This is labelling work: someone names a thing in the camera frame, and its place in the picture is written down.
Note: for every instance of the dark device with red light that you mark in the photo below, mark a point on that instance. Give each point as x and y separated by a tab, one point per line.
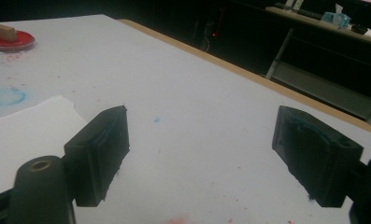
213	34

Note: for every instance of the dark long object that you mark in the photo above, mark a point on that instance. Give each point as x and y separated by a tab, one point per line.
301	11

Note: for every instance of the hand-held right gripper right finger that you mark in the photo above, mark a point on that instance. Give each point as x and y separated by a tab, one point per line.
317	155

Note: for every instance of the white paper sheet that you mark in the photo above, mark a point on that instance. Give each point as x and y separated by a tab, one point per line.
24	137

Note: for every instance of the wooden stamp block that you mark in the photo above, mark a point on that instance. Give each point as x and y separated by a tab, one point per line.
2	32

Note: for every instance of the blue tissue pack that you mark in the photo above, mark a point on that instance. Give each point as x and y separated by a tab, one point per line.
337	20

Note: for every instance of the small black object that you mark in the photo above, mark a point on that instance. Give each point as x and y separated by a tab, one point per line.
359	29

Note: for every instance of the wooden table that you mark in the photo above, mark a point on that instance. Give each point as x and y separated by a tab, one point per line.
236	70

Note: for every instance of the white frame desk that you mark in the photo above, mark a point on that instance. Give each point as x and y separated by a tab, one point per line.
317	87

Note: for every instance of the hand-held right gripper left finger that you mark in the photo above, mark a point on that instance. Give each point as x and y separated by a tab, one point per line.
96	155

